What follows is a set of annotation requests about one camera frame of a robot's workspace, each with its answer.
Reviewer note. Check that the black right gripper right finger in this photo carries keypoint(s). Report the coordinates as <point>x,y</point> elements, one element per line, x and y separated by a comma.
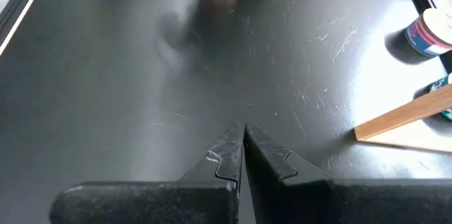
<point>335,203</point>

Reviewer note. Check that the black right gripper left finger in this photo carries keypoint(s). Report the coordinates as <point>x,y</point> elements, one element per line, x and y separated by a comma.
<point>159,203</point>

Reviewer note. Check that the wooden slatted shelf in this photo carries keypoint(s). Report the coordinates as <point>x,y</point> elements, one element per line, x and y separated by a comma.
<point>402,116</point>

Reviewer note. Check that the blue teal tuna can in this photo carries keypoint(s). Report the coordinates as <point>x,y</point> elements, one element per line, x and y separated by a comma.
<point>441,84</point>

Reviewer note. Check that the pink blue label can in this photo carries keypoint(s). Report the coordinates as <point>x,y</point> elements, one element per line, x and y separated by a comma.
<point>427,36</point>

